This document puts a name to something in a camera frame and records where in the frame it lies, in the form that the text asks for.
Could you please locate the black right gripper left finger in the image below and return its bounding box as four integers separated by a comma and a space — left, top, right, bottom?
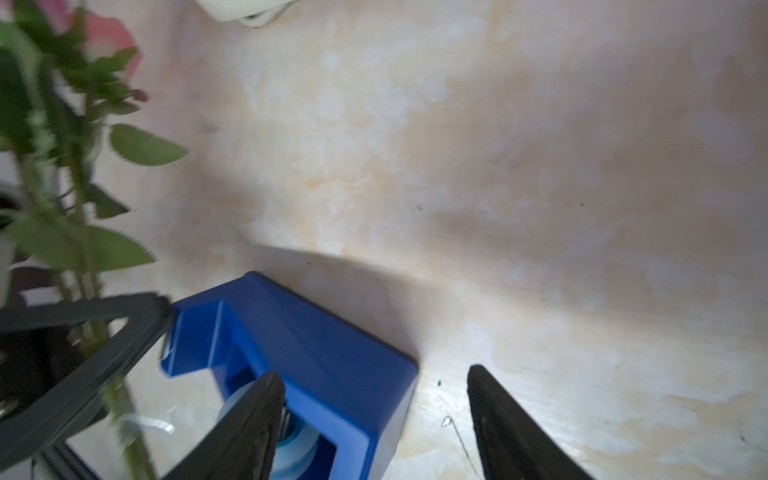
166, 371, 285, 480

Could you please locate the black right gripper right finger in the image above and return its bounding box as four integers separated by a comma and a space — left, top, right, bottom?
467, 364, 592, 480

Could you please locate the dark pink artificial rose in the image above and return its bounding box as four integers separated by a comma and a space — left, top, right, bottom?
1, 1, 185, 479

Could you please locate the clear tape roll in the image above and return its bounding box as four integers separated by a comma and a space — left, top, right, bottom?
215, 380, 322, 480

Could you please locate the blue tape dispenser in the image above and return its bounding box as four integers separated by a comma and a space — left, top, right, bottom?
160, 272, 418, 479

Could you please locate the mint green toaster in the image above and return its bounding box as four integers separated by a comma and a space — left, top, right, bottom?
196, 0, 296, 29

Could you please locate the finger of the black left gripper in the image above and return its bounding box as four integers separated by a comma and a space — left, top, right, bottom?
1, 292, 174, 470

